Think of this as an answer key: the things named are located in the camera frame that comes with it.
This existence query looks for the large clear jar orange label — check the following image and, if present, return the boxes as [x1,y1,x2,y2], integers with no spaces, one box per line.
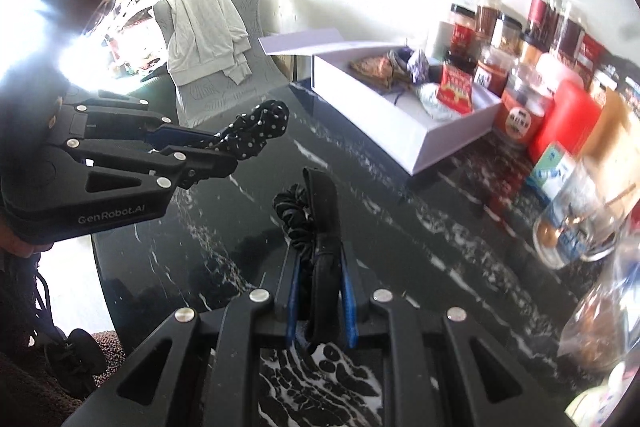
[494,79,552,151]

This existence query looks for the person's left hand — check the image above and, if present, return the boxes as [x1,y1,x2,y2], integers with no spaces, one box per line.
[0,219,53,259]

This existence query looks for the kraft paper pouch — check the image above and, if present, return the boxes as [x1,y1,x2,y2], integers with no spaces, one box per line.
[581,89,640,188]

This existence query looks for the white gift box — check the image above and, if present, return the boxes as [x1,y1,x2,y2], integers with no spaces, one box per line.
[258,27,504,176]

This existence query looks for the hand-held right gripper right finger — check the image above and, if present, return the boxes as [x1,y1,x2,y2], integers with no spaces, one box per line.
[341,246,572,427]

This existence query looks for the black cable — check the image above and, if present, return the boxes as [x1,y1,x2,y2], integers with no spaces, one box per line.
[27,254,108,400]

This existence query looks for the golden powder jar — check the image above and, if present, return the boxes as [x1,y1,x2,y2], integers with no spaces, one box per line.
[519,32,544,66]

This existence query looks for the red snack packet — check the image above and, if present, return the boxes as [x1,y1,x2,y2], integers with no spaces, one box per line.
[436,61,474,114]

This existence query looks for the black printed pouch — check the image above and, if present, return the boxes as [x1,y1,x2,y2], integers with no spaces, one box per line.
[589,51,637,108]

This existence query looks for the black strap loop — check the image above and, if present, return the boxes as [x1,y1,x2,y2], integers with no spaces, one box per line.
[301,167,344,354]

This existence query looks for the blue white medicine box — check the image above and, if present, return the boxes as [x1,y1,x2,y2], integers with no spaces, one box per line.
[524,141,577,201]

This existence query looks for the pink jar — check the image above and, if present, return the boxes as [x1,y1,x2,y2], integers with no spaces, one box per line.
[534,54,584,88]

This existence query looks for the silver patterned sachet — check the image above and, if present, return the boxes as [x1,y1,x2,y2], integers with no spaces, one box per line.
[406,49,432,81]

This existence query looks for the black spiral hair tie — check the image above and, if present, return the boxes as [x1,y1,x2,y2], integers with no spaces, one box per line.
[273,186,321,264]

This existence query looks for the clear plastic bag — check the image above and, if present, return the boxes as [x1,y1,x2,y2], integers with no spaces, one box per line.
[556,227,640,374]

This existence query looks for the tall jar dark label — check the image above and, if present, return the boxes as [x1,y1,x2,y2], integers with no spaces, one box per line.
[554,1,587,54]

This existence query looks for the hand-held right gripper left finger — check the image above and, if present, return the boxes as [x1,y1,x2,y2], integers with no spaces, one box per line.
[62,249,302,427]

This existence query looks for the red seasoning jar black lid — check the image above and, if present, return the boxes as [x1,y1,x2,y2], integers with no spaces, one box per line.
[449,4,477,56]

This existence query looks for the red carton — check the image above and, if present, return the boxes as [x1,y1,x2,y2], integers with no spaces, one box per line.
[579,34,607,71]

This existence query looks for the grey garment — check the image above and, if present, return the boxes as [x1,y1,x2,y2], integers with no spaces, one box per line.
[166,0,254,86]

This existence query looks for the glass mug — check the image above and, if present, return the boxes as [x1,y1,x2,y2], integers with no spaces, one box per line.
[532,156,632,269]

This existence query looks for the black-lid jar pale slices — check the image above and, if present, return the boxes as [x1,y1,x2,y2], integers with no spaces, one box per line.
[492,14,524,56]

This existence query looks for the tall jar red label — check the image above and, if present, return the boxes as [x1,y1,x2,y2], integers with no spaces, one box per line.
[527,0,562,41]

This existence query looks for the clear jar brown label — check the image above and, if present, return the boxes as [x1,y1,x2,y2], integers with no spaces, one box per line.
[474,0,504,38]

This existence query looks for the black polka dot scrunchie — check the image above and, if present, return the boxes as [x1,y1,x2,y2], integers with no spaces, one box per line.
[212,99,291,158]

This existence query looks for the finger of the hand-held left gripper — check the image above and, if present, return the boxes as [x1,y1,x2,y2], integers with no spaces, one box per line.
[72,102,221,148]
[65,138,240,195]

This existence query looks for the brown fleece clothing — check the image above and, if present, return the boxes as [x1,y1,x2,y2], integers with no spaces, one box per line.
[0,257,126,427]

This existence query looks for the red powder jar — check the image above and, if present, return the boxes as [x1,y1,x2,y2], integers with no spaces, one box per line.
[472,46,514,96]

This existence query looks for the red plastic canister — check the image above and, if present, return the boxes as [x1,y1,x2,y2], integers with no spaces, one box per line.
[527,79,604,164]

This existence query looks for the black cup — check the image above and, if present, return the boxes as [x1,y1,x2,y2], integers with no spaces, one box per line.
[444,49,477,74]

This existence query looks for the grey leaf-pattern chair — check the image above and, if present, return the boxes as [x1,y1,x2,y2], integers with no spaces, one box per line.
[152,0,292,128]

